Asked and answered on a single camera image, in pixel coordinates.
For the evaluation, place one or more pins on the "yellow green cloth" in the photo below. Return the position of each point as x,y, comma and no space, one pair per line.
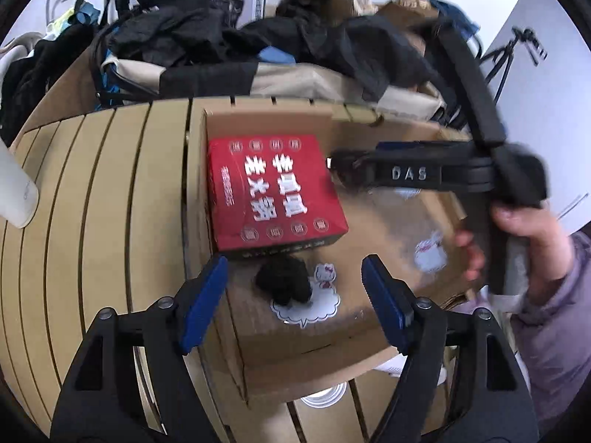
60,22

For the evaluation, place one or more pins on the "black cloth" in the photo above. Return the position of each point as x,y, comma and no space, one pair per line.
41,78

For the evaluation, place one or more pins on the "tall white bottle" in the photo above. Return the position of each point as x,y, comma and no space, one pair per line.
16,189

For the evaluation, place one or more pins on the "white speech bubble sticker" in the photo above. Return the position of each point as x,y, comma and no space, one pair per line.
321,309

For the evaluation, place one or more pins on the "small cat sticker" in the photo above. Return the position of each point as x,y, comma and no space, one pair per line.
324,273

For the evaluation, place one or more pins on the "black hair scrunchie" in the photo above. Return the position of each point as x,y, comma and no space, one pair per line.
281,281

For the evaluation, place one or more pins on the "large cardboard box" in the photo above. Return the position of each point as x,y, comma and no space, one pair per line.
69,92

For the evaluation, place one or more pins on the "black tripod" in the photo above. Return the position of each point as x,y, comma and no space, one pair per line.
503,62

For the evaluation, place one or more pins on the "red printed box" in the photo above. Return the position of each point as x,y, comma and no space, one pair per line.
277,194

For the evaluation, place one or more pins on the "black clothes pile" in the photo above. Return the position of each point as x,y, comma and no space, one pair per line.
351,46
175,23

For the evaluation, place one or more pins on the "person's right hand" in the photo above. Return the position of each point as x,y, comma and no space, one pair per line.
547,249

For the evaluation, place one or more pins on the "open cardboard box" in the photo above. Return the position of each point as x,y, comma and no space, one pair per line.
341,0

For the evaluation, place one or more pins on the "white round object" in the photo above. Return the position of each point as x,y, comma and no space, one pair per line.
321,397

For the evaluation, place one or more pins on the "shallow cardboard box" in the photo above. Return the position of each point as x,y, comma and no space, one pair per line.
369,314

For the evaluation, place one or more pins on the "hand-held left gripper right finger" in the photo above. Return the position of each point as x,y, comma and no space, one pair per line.
385,307

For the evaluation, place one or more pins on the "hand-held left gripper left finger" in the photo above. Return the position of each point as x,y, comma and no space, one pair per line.
203,307

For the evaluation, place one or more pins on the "blue bag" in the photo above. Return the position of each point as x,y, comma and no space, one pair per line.
461,14

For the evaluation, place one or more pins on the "translucent white package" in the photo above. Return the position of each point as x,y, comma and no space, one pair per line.
429,254

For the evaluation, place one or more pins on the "woven rattan ball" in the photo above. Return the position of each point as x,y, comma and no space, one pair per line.
413,1

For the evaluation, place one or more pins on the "white flat object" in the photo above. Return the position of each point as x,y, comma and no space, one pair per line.
397,369

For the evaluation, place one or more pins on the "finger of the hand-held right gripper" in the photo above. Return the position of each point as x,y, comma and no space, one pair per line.
471,87
406,166

